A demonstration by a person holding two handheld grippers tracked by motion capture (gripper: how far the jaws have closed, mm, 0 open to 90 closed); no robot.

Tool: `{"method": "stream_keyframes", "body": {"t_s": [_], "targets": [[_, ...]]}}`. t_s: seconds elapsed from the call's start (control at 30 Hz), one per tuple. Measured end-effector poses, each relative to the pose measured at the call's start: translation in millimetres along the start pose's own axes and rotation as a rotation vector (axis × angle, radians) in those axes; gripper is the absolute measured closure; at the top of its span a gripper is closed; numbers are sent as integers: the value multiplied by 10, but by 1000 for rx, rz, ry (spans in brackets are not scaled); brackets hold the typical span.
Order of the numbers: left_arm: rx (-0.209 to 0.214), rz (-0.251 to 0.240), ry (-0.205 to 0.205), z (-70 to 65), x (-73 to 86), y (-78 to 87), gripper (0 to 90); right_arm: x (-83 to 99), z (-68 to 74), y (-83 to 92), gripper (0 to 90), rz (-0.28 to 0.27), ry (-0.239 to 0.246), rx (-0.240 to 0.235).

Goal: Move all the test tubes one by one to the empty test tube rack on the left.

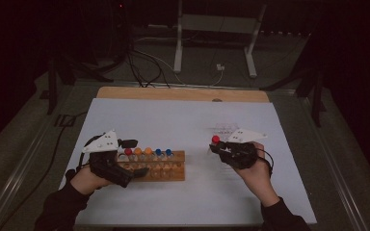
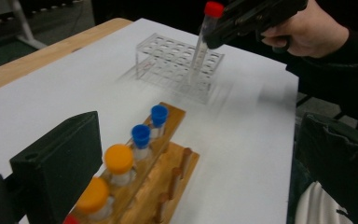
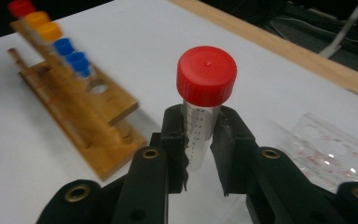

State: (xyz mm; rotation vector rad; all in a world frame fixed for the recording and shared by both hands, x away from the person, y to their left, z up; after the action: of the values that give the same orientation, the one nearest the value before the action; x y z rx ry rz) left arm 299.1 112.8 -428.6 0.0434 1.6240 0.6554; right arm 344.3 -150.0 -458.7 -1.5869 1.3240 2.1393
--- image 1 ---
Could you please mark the blue cap test tube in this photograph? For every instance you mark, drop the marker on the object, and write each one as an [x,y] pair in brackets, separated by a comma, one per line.
[158,151]
[168,151]

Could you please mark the orange cap test tube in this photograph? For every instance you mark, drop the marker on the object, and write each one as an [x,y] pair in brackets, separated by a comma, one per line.
[148,150]
[137,150]

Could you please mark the dark rail with pale dots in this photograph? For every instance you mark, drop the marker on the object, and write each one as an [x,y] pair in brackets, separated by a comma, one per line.
[285,32]

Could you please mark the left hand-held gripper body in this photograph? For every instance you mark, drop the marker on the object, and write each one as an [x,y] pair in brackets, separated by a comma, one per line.
[106,160]

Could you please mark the person's right hand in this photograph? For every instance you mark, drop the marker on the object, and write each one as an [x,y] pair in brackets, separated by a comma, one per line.
[257,179]

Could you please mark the white plug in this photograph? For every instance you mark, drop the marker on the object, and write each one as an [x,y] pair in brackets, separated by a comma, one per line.
[220,67]

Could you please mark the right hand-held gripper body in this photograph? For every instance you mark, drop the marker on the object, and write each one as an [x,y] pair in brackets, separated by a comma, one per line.
[242,155]

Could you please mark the grey metal stand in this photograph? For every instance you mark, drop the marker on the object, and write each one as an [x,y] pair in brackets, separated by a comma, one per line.
[218,24]

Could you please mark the red cap test tube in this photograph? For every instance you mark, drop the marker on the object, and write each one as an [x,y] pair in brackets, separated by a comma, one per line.
[127,151]
[215,139]

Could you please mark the clear acrylic tube rack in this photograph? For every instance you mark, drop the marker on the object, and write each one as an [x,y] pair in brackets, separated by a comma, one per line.
[221,130]

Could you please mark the black tripod stand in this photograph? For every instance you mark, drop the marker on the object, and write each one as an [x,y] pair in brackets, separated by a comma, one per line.
[316,102]
[52,86]

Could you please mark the aluminium frame rail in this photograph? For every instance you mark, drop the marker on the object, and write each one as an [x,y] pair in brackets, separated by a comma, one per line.
[338,179]
[11,183]

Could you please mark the wooden test tube rack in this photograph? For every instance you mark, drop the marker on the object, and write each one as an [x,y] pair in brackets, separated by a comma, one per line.
[178,165]

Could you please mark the person's left hand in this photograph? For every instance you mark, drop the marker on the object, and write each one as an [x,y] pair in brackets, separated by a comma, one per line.
[83,181]

